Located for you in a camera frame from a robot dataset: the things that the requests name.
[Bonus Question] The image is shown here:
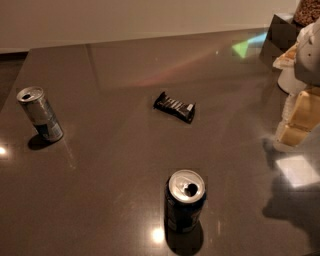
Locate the dark box on counter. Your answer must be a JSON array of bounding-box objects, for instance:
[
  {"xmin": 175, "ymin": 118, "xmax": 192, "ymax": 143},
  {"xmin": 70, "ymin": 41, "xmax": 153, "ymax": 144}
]
[{"xmin": 260, "ymin": 13, "xmax": 301, "ymax": 68}]

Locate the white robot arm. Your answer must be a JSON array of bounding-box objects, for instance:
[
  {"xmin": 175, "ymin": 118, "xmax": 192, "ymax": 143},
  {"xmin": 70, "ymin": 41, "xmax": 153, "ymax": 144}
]
[{"xmin": 273, "ymin": 19, "xmax": 320, "ymax": 152}]

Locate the silver energy drink can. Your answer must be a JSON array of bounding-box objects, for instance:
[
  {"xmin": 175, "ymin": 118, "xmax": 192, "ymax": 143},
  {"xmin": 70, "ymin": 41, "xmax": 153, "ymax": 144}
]
[{"xmin": 16, "ymin": 86, "xmax": 64, "ymax": 143}]

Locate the jar of brown snacks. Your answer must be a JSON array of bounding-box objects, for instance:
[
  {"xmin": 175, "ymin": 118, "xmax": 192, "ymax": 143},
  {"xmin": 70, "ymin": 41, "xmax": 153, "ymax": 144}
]
[{"xmin": 293, "ymin": 0, "xmax": 320, "ymax": 26}]

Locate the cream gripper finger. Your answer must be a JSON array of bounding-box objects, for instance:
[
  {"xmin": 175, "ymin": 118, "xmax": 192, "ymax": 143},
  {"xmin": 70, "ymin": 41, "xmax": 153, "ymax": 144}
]
[
  {"xmin": 285, "ymin": 87, "xmax": 320, "ymax": 131},
  {"xmin": 273, "ymin": 121, "xmax": 309, "ymax": 152}
]

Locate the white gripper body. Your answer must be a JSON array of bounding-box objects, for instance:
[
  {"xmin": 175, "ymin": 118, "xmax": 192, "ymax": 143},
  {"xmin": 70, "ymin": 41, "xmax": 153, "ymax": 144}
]
[{"xmin": 273, "ymin": 42, "xmax": 320, "ymax": 86}]

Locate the black rxbar chocolate bar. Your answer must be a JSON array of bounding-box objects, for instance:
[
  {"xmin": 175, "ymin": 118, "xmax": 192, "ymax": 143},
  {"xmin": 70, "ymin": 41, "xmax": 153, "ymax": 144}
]
[{"xmin": 153, "ymin": 92, "xmax": 195, "ymax": 124}]

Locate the dark blue pepsi can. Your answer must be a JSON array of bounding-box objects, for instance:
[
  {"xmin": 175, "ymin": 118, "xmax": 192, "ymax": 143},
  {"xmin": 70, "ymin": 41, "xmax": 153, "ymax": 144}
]
[{"xmin": 165, "ymin": 169, "xmax": 206, "ymax": 233}]

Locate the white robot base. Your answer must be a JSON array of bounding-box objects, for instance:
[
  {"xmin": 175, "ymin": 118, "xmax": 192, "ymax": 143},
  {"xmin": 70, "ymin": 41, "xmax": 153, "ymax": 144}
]
[{"xmin": 278, "ymin": 68, "xmax": 306, "ymax": 95}]

